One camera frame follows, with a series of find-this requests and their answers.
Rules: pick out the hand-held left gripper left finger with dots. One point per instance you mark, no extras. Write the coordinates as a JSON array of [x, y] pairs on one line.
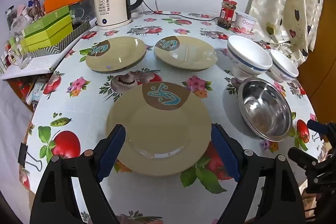
[[111, 153]]

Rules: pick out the zigzag patterned box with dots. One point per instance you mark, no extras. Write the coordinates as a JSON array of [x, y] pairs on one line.
[[63, 47]]

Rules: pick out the cluster of small glass jars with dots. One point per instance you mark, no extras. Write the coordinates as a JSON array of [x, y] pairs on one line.
[[15, 41]]

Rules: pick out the cream curtain heart print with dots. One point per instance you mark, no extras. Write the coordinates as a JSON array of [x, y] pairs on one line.
[[283, 3]]

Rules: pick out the white green wipes packet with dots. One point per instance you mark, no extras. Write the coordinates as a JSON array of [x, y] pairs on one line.
[[36, 91]]

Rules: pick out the brown wooden panel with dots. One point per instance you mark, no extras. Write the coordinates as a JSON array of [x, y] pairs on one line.
[[321, 56]]

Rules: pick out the beige plate brown blue motif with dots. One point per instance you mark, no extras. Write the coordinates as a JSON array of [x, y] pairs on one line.
[[189, 56], [162, 134], [118, 56]]

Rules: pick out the clear glass mug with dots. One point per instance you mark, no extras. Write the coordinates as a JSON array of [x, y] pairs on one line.
[[19, 60]]

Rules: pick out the white yogurt tub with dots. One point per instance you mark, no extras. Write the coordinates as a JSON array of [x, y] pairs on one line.
[[245, 23]]

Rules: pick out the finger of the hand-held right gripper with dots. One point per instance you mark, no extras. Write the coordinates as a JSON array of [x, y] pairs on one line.
[[302, 158], [317, 127]]

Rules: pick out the stainless steel bowl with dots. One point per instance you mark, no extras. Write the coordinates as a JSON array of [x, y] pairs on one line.
[[265, 108]]

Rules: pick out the chili sauce jar red lid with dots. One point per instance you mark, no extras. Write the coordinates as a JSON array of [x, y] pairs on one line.
[[227, 14]]

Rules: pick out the floral vegetable printed tablecloth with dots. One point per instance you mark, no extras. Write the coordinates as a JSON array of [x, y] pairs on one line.
[[86, 113]]

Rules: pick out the dark green flat box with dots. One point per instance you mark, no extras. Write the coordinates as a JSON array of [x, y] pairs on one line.
[[44, 20]]

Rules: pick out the black binder clip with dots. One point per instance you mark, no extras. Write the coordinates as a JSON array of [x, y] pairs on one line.
[[23, 154]]

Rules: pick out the white bowl blue stripe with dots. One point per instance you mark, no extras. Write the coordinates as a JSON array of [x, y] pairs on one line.
[[284, 64], [246, 50]]

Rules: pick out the lime green flat box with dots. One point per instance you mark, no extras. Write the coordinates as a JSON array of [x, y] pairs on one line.
[[47, 33], [50, 43]]

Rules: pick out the white side shelf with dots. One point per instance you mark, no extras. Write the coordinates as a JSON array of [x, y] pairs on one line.
[[29, 71]]

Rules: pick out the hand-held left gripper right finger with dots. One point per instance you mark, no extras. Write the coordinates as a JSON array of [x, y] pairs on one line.
[[225, 153]]

